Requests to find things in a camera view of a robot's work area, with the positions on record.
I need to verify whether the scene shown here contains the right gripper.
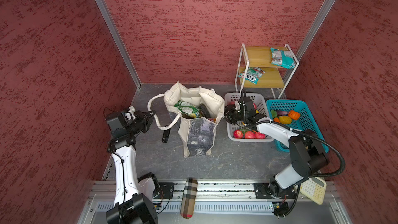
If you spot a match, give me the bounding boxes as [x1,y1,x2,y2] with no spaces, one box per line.
[218,104,247,124]

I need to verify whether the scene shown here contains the dark green cucumber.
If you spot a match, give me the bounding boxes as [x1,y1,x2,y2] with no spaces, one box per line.
[199,104,211,118]

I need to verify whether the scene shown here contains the cream canvas tote bag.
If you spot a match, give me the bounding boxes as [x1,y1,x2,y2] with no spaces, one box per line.
[147,82,226,158]

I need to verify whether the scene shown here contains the yellow Fox's candy bag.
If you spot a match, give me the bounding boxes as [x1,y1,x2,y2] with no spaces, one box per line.
[174,100,202,118]

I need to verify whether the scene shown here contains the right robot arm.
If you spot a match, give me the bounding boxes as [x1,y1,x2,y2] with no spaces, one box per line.
[224,96,329,198]

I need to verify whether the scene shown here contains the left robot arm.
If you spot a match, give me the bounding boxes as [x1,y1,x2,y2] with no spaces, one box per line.
[105,107,160,224]

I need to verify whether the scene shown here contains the green Fox's candy bag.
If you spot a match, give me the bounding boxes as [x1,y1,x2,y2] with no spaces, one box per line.
[239,67,265,85]

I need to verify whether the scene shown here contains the teal snack bag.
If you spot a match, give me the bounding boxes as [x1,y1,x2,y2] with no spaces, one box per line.
[270,48,295,69]

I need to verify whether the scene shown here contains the white plastic basket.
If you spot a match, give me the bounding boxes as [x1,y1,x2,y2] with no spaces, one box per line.
[224,91,274,143]

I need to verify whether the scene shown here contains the red apple front left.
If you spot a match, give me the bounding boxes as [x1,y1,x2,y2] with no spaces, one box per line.
[233,130,244,139]

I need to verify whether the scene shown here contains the red apple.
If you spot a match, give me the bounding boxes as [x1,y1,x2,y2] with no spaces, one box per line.
[233,130,244,139]
[255,132,266,140]

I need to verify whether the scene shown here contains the black remote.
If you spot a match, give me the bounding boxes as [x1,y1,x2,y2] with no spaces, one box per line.
[162,129,171,143]

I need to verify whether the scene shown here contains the red apple front right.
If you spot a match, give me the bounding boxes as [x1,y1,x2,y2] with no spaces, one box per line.
[255,132,266,140]

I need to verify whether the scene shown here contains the yellow vegetable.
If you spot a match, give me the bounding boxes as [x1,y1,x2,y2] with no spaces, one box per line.
[278,116,293,125]

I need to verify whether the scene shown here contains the white wooden shelf rack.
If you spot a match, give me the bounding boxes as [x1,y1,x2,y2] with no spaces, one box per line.
[235,44,300,99]

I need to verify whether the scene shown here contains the orange pumpkin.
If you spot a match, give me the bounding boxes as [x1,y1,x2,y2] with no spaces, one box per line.
[288,110,301,120]

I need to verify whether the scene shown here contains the teal plastic basket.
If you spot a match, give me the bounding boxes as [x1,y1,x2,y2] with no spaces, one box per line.
[266,99,324,140]

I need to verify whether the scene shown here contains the plaid pouch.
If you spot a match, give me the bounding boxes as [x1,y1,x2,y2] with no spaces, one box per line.
[180,178,198,219]

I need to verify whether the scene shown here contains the cream calculator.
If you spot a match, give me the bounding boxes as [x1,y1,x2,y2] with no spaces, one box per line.
[300,177,327,205]

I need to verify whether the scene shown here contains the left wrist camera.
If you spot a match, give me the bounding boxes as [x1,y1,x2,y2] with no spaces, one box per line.
[105,106,135,131]

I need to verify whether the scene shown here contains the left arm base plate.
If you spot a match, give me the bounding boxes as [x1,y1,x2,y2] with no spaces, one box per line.
[152,182,175,200]

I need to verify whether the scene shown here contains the aluminium rail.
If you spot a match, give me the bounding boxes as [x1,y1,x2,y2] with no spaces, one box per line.
[88,179,272,202]

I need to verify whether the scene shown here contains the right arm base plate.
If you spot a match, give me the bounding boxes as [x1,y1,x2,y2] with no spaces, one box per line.
[254,182,296,200]

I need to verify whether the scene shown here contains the black corrugated cable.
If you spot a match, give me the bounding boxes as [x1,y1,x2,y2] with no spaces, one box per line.
[240,89,346,178]

